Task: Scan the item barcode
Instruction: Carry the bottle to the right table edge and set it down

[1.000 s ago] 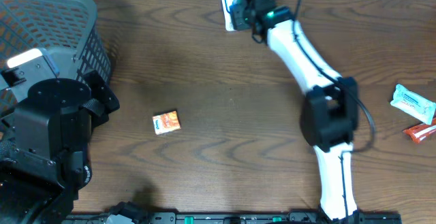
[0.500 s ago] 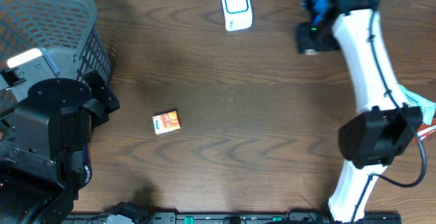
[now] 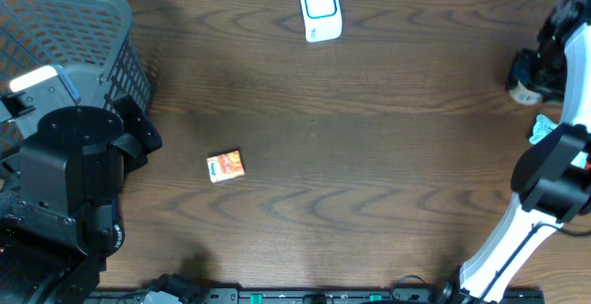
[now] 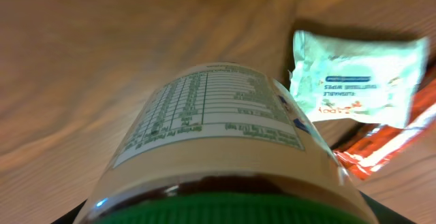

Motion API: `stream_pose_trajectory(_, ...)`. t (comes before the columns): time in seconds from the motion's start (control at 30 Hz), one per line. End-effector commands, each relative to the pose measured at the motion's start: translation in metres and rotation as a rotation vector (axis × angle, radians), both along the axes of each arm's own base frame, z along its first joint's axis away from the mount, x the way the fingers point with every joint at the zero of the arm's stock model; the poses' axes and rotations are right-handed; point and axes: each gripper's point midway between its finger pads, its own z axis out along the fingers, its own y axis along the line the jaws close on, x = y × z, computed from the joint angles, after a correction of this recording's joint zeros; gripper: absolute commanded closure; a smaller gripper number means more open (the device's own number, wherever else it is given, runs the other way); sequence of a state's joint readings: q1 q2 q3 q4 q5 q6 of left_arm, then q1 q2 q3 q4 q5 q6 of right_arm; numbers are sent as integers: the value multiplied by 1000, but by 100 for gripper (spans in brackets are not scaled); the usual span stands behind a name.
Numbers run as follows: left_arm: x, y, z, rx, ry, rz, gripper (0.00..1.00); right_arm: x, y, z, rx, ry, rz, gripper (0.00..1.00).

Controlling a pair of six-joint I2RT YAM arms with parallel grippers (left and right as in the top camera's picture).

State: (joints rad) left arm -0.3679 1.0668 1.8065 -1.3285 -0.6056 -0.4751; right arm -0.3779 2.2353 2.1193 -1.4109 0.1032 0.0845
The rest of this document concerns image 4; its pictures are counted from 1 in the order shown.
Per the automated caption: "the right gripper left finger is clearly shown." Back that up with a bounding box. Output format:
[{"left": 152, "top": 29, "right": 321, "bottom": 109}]
[{"left": 51, "top": 201, "right": 86, "bottom": 224}]

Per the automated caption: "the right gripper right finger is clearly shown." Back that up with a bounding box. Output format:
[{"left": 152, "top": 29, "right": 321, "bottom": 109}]
[{"left": 360, "top": 191, "right": 416, "bottom": 224}]

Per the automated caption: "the red orange snack bag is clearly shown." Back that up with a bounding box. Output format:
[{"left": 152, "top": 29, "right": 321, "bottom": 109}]
[{"left": 334, "top": 80, "right": 435, "bottom": 180}]

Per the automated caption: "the white wet wipes pack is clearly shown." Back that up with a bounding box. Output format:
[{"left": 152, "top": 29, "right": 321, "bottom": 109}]
[{"left": 290, "top": 31, "right": 429, "bottom": 129}]

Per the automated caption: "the green lid jar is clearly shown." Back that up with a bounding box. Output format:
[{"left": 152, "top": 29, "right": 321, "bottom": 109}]
[{"left": 76, "top": 63, "right": 377, "bottom": 223}]

